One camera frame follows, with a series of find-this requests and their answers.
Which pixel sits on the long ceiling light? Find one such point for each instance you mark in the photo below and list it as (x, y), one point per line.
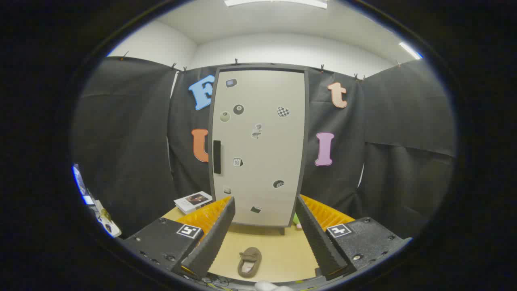
(278, 2)

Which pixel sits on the green and pink plush toy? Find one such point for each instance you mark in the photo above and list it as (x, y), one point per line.
(296, 220)

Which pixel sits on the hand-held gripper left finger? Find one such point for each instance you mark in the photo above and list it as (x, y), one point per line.
(214, 242)

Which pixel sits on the small ceiling light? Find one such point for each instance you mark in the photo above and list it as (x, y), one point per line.
(410, 50)

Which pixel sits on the brown fuzzy slipper shoe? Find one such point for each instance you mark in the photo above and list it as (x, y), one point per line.
(250, 258)

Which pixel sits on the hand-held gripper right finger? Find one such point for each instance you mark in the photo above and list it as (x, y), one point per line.
(319, 242)

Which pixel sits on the black backdrop cloth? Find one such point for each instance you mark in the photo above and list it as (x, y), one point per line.
(129, 141)

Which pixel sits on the dark grey shoe cabinet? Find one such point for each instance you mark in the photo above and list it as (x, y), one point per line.
(262, 67)

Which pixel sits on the white book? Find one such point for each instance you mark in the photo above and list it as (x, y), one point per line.
(190, 203)

